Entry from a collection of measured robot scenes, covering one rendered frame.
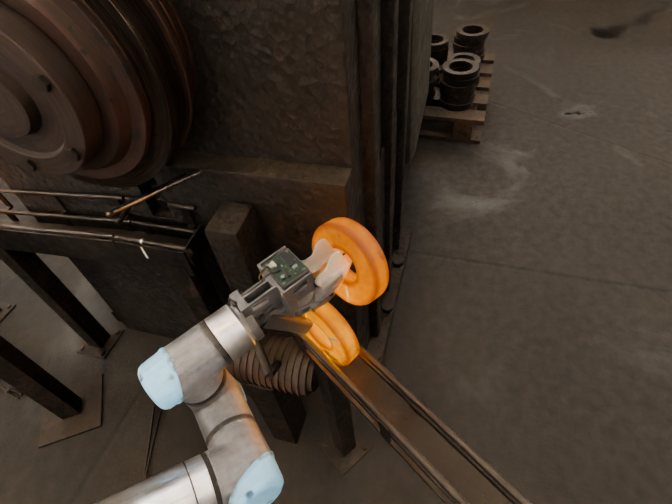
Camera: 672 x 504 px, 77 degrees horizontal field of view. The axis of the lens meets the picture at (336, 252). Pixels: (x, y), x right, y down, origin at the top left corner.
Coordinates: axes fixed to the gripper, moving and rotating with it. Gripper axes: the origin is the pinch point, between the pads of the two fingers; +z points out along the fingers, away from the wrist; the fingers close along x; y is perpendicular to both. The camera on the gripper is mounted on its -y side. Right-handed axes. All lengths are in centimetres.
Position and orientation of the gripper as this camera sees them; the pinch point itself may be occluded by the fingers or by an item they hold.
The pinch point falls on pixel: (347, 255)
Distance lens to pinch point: 70.9
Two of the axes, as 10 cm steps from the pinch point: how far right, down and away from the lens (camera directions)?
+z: 7.7, -5.6, 3.1
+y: -1.3, -6.1, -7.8
